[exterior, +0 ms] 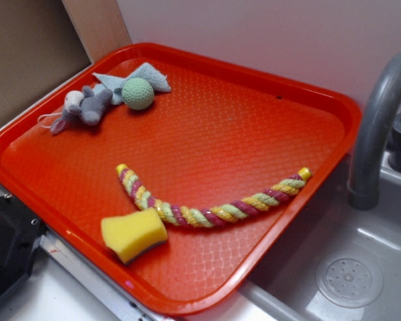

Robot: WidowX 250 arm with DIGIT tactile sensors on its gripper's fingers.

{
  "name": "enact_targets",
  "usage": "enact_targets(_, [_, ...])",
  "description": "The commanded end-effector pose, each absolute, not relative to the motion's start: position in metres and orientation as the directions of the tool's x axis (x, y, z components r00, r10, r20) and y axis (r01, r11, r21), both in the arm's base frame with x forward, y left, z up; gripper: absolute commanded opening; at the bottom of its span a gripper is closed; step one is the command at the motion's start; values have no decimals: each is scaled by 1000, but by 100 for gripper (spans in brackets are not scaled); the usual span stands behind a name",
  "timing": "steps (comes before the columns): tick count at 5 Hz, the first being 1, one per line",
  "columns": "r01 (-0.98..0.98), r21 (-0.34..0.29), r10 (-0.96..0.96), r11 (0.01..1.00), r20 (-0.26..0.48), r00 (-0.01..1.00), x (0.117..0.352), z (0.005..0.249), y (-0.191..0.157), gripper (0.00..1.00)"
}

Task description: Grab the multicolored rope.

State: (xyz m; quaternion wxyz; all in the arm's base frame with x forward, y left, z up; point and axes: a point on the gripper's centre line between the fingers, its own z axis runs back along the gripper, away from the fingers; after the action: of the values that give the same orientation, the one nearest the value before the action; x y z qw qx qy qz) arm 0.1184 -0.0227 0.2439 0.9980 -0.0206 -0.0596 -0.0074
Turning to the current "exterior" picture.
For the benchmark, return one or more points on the grey toy faucet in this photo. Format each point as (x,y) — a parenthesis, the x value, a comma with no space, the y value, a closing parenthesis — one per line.
(373,137)

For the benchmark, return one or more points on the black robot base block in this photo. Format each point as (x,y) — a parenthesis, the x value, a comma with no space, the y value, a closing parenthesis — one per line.
(20,233)

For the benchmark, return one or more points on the green dimpled ball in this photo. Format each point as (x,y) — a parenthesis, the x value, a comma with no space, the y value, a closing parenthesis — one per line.
(137,94)

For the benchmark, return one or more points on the red plastic tray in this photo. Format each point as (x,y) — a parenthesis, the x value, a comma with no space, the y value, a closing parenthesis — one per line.
(223,133)

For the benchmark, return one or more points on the yellow sponge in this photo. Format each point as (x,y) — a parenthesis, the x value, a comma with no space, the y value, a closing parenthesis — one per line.
(131,235)

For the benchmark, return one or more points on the grey toy sink basin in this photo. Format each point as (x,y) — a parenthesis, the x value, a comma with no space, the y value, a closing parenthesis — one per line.
(335,262)

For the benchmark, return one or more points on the light blue cloth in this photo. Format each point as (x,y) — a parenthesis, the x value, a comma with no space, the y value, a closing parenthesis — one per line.
(146,71)

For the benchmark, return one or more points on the brown cardboard panel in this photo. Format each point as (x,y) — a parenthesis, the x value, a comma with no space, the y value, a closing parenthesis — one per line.
(45,43)

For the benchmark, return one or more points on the grey plush mouse toy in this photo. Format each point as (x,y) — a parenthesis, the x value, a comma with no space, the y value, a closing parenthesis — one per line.
(86,105)

